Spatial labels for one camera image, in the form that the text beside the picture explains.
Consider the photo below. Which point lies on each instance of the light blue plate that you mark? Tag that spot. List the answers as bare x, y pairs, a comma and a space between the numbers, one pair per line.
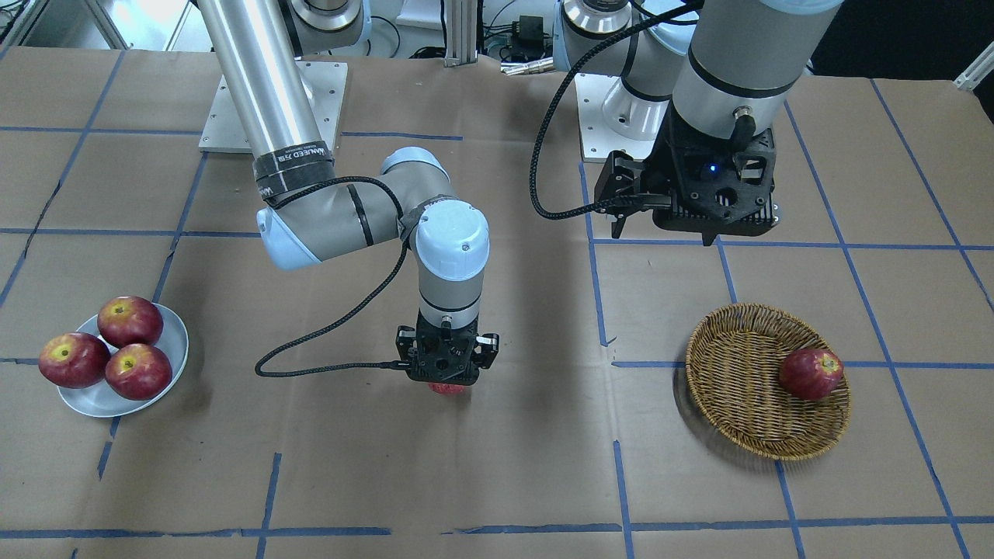
102, 400

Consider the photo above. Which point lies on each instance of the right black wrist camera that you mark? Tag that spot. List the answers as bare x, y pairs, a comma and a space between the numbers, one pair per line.
431, 359

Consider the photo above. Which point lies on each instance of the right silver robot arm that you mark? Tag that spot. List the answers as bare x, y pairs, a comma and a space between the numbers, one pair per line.
311, 215

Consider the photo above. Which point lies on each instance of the woven wicker basket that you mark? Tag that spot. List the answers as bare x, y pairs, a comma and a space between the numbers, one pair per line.
732, 366

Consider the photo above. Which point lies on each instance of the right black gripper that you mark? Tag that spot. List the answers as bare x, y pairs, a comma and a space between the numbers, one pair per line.
488, 349

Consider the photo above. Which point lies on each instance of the red yellow striped apple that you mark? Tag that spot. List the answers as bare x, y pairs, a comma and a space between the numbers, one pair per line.
447, 389

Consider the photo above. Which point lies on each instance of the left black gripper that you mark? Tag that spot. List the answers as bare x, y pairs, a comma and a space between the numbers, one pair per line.
662, 172

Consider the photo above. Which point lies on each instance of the aluminium frame post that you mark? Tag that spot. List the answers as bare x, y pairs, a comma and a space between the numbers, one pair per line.
460, 30

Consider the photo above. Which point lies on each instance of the dark red apple in basket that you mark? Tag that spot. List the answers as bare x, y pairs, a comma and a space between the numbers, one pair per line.
810, 374

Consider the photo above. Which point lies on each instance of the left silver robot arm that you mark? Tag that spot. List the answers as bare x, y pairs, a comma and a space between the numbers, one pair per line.
703, 82

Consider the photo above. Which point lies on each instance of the black power adapter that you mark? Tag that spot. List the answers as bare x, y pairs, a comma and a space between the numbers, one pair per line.
530, 30

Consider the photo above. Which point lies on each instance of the red apple on plate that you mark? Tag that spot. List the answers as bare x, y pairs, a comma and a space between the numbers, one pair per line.
129, 320
74, 360
138, 372

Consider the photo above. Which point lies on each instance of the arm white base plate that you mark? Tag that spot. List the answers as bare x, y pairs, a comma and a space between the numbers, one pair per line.
318, 101
602, 116

